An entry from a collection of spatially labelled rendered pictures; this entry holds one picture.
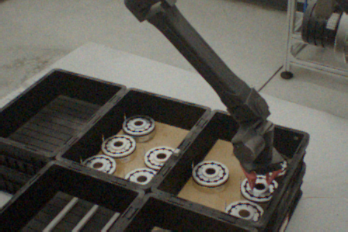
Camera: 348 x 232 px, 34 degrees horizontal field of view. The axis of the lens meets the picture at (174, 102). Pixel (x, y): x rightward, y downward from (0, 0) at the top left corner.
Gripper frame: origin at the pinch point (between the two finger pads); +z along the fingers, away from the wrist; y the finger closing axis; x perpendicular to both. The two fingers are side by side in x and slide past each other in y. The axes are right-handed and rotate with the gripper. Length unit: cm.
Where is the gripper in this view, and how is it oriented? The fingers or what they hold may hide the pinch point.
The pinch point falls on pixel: (259, 184)
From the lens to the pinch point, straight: 155.7
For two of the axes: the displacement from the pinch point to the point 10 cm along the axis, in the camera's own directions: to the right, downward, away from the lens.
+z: 0.5, 8.3, 5.5
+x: -3.4, -5.1, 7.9
